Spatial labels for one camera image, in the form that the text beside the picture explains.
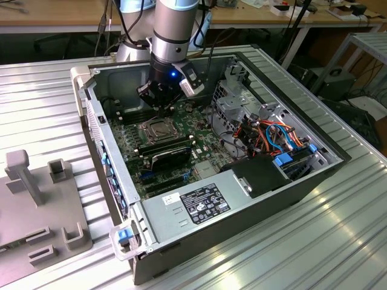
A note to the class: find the silver topped CPU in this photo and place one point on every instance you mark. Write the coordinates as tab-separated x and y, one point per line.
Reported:
161	130

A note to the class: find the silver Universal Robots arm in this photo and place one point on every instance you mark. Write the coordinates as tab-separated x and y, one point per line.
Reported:
172	30

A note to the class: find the black RAM slot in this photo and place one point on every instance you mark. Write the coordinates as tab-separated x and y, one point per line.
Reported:
136	112
166	145
136	109
166	148
136	115
166	142

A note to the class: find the CPU socket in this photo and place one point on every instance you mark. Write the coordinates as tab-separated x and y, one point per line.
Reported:
144	126

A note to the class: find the black expansion slot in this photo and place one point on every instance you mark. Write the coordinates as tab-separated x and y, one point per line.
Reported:
163	182

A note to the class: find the silver metal drive cage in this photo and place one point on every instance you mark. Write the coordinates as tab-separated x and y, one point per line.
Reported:
229	102

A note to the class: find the green motherboard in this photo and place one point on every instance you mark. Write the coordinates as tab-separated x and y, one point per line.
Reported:
208	145

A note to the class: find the black graphics card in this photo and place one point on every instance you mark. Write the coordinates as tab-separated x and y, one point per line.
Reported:
170	160

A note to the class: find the silver chipset heatsink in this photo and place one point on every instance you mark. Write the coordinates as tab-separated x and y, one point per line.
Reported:
207	169

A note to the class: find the wooden desk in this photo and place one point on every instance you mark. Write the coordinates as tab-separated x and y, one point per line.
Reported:
60	15

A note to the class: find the small white box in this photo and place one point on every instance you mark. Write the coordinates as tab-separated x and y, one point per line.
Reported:
281	10

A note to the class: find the black plastic shroud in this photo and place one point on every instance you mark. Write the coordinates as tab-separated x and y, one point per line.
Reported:
260	178

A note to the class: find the silver power supply unit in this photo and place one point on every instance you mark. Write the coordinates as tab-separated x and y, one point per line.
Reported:
164	217

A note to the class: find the blue disk carrier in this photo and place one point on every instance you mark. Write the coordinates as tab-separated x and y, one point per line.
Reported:
282	158

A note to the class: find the blue case latch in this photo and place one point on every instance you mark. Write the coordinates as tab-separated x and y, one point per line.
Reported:
124	236

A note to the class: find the small blue plastic clip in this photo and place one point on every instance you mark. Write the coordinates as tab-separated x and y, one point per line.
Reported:
313	148

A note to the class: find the black and silver PC case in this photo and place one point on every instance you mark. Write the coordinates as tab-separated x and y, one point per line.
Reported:
242	235

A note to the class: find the brown cardboard box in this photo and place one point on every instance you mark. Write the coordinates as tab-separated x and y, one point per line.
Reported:
341	12

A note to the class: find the grey parts rack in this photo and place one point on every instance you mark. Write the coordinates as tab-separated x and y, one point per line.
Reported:
30	211

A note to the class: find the black bracket wrist camera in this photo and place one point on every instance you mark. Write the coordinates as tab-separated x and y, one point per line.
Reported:
143	92

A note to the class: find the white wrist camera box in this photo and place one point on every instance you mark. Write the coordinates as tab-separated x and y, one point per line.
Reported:
190	87

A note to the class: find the grey metal frame table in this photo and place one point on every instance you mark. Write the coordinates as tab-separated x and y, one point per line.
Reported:
373	42

